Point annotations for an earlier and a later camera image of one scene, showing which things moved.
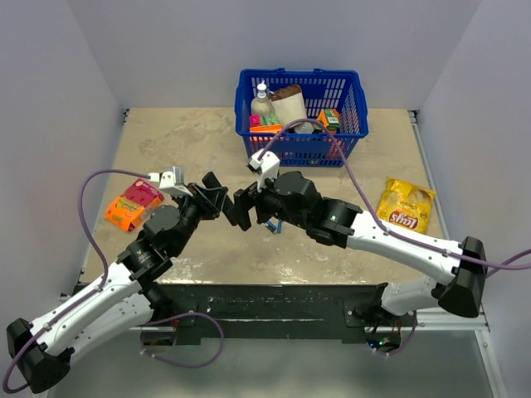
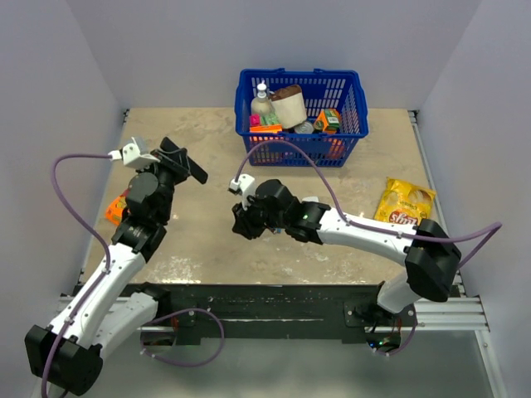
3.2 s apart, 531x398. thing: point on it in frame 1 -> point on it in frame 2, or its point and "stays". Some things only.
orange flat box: x=265 y=128 stays
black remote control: x=226 y=206 -> x=197 y=172
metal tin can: x=304 y=128 stays
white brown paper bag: x=289 y=104 stays
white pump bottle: x=260 y=104 stays
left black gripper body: x=199 y=204 -> x=168 y=172
